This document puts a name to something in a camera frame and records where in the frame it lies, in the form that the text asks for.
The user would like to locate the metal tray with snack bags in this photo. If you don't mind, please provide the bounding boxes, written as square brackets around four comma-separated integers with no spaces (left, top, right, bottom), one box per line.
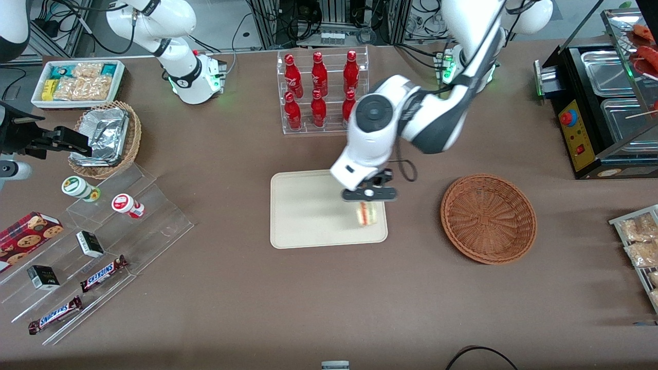
[609,204,658,315]

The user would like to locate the red lid yogurt cup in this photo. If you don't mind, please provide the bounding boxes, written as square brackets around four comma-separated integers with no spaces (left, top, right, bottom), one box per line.
[111,193,146,220]

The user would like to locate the red cookie box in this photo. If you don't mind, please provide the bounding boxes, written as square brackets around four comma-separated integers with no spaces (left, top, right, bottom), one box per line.
[0,211,65,273]

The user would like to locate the grey box with green light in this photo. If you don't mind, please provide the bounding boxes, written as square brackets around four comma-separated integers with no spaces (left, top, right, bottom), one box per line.
[533,60,562,100]

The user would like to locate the white rectangular snack bin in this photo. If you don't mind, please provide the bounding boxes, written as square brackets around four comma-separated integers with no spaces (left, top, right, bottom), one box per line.
[31,59,126,110]

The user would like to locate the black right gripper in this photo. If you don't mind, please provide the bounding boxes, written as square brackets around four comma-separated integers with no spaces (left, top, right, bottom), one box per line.
[0,101,94,161]

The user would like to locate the triangular sandwich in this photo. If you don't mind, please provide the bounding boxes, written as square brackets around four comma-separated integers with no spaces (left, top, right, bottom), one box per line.
[357,201,379,227]

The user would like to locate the aluminium frame rack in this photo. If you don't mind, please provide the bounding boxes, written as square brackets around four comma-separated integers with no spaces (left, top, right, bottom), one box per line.
[246,0,413,50]

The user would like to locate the clear acrylic bottle rack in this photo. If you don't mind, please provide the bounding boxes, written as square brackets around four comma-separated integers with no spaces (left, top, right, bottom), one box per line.
[277,46,370,136]

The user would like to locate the beige rectangular plastic tray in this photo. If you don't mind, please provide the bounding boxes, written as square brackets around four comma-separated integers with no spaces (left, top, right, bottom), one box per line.
[270,169,389,250]

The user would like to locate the steel warmer pan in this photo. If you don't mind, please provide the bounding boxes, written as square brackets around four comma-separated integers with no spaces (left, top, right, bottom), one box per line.
[580,49,636,98]
[600,98,658,143]

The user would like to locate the small black box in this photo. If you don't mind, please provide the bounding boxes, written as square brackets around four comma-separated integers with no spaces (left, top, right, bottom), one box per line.
[26,265,61,291]
[76,230,105,259]

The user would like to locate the brown snickers bar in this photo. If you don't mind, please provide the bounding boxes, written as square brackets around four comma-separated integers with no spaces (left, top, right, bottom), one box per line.
[28,295,83,336]
[79,255,130,294]

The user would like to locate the red cola bottle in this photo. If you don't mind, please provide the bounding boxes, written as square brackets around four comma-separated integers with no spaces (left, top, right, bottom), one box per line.
[284,91,303,131]
[341,90,358,125]
[343,50,360,96]
[284,53,304,99]
[310,89,328,128]
[311,51,329,98]

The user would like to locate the clear acrylic stepped stand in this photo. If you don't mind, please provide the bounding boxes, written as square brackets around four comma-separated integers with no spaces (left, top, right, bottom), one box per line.
[0,163,195,346]

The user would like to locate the clear bag of fried snacks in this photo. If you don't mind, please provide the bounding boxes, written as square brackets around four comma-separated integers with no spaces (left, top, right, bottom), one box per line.
[624,240,658,268]
[618,213,658,243]

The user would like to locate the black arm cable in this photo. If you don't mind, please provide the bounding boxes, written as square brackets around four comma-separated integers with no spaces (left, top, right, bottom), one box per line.
[392,0,509,183]

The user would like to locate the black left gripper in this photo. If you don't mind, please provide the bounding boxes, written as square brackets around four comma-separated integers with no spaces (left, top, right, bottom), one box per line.
[341,177,399,214]

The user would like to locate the large clear cracker bag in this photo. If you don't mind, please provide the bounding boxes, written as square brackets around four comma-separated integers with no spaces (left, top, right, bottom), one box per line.
[53,76,112,101]

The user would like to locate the green lid yogurt cup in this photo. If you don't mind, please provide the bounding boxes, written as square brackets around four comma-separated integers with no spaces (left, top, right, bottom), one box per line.
[61,175,102,203]

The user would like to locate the silver foil container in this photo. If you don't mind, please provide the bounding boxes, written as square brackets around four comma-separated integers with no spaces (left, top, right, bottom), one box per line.
[70,107,131,167]

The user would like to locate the black floor cable loop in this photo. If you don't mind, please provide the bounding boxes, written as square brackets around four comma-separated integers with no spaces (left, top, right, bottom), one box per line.
[445,345,519,370]

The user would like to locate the black food warmer appliance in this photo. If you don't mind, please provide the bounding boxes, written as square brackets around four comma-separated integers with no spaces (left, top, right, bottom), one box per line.
[534,7,658,180]

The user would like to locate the brown round wicker basket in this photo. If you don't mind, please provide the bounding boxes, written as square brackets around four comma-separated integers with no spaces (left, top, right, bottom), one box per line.
[440,174,538,266]

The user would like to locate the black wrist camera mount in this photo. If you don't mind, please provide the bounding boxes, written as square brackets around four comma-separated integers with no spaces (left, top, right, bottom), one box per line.
[366,169,395,190]

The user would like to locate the tan oval wicker basket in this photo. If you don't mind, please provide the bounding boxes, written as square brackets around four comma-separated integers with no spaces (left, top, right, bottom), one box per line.
[67,100,142,180]

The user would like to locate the small clear cracker bag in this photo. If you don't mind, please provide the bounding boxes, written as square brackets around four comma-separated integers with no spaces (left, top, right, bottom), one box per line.
[72,62,104,79]

